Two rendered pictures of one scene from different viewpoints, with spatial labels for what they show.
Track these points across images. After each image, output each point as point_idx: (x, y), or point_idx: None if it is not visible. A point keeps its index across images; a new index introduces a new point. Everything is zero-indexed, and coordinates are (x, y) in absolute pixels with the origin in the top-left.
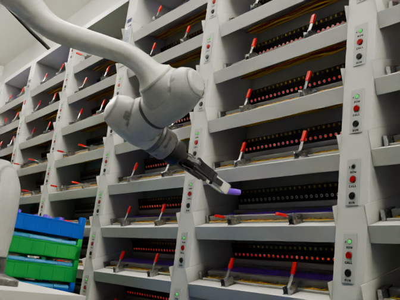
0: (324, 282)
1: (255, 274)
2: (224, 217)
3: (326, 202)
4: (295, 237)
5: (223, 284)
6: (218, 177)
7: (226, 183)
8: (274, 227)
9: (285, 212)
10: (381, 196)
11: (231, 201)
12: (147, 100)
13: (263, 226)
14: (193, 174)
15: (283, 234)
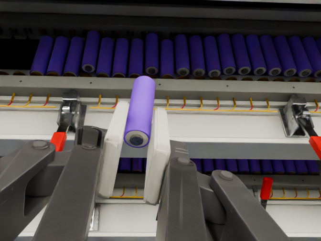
0: (305, 185)
1: (133, 175)
2: (66, 136)
3: (265, 13)
4: (297, 156)
5: None
6: (167, 137)
7: (166, 119)
8: (244, 144)
9: (201, 62)
10: None
11: None
12: None
13: (210, 142)
14: (18, 232)
15: (266, 152)
